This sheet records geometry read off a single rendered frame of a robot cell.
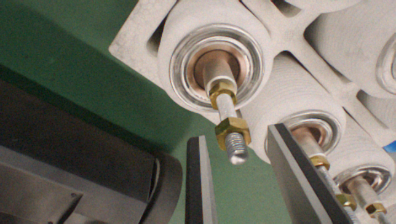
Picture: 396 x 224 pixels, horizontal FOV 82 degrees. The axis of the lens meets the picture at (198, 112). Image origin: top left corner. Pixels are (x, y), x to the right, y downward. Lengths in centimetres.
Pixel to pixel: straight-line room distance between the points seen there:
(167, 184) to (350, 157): 31
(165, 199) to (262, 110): 29
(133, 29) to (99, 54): 23
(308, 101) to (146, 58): 17
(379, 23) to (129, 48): 22
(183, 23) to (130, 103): 36
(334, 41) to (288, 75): 5
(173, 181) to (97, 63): 27
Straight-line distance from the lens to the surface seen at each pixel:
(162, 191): 46
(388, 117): 35
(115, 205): 43
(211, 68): 17
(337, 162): 31
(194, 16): 17
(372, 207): 33
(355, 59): 24
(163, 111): 51
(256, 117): 24
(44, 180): 42
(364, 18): 25
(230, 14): 18
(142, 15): 25
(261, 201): 80
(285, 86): 25
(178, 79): 18
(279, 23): 26
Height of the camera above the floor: 42
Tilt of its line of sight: 55 degrees down
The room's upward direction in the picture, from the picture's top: 175 degrees clockwise
